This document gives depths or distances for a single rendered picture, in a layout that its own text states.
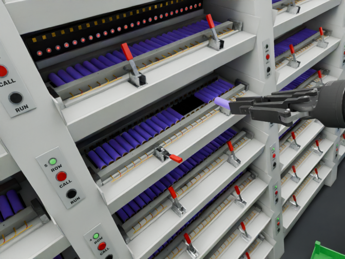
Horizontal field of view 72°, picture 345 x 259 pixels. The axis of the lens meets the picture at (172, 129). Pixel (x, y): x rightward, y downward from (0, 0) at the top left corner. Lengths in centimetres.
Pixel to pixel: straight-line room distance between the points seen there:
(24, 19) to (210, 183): 64
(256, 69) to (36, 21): 64
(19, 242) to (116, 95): 34
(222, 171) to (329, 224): 99
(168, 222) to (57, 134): 41
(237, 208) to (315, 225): 78
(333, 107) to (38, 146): 47
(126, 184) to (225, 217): 49
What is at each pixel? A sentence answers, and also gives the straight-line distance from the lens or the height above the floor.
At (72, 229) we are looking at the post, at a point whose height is 95.
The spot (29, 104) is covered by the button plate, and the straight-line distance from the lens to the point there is 45.
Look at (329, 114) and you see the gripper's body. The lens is 43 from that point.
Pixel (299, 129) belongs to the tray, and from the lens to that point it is 140.
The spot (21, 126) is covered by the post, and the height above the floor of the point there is 118.
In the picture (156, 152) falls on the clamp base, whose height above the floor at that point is 97.
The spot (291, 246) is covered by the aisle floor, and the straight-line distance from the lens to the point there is 159.
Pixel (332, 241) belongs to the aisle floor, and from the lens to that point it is 165.
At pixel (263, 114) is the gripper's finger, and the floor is 108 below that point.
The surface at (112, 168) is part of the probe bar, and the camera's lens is 59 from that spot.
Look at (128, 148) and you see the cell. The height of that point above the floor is 100.
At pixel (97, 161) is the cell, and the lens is 62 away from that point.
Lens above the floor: 129
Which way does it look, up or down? 27 degrees down
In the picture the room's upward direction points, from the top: 16 degrees counter-clockwise
